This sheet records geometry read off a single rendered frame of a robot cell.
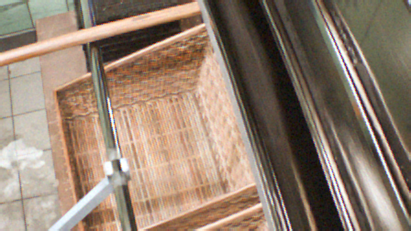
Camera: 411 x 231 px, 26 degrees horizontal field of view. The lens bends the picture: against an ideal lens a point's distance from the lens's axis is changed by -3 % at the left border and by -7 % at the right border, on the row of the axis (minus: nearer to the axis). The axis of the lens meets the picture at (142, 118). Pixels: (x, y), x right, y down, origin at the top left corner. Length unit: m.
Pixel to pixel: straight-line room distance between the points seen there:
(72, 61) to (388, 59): 1.83
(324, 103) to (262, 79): 0.17
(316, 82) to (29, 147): 2.06
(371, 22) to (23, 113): 2.50
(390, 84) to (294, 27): 0.48
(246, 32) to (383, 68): 0.58
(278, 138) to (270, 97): 0.09
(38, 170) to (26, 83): 0.44
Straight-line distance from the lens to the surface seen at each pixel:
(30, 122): 3.45
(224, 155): 2.43
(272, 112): 1.50
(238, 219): 2.09
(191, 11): 1.98
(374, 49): 1.10
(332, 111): 1.39
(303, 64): 1.49
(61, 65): 2.80
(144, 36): 2.59
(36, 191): 3.25
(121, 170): 1.75
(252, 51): 1.59
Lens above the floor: 2.56
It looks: 50 degrees down
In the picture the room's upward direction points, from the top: 11 degrees counter-clockwise
